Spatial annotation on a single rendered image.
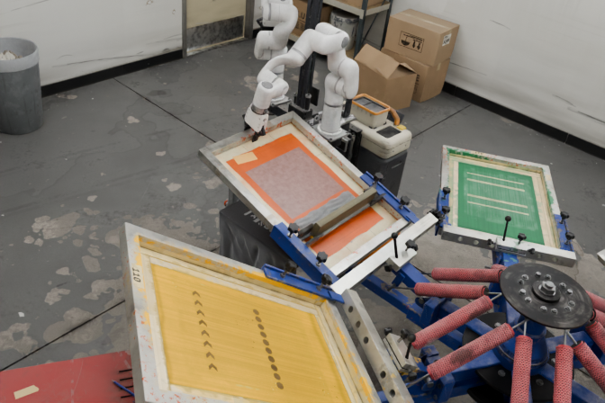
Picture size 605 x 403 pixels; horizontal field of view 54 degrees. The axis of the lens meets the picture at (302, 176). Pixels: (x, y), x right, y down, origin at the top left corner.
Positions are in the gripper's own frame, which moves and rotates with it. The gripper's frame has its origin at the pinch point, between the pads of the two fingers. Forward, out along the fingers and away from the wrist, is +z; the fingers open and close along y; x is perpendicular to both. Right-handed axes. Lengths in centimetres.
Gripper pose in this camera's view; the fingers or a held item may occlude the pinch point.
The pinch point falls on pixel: (250, 134)
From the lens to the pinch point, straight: 272.7
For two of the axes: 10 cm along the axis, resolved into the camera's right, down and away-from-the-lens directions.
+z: -3.0, 6.8, 6.7
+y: -6.8, -6.4, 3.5
